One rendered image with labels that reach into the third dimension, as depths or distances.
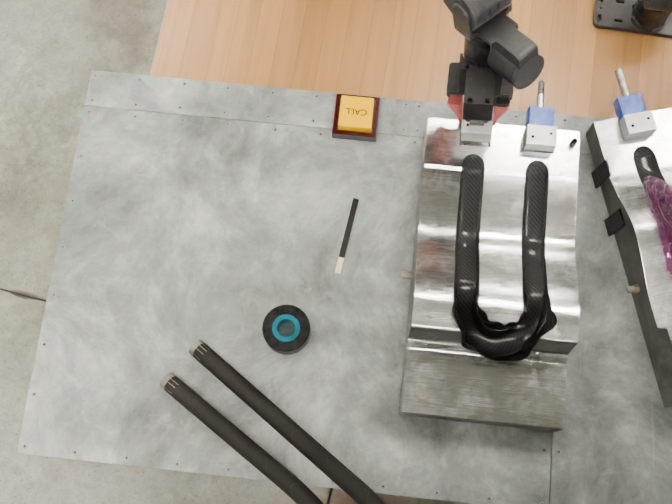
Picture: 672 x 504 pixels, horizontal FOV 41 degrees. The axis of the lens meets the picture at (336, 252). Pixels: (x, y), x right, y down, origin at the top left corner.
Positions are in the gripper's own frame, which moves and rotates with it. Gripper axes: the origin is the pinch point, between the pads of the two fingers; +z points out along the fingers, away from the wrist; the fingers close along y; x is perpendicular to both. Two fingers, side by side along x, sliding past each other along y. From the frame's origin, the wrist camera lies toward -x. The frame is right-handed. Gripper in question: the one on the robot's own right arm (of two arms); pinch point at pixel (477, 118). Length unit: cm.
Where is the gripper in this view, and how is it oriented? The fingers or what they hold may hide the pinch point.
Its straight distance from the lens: 150.4
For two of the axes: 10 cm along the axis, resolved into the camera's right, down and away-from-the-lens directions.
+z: 0.7, 5.8, 8.1
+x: 1.5, -8.1, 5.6
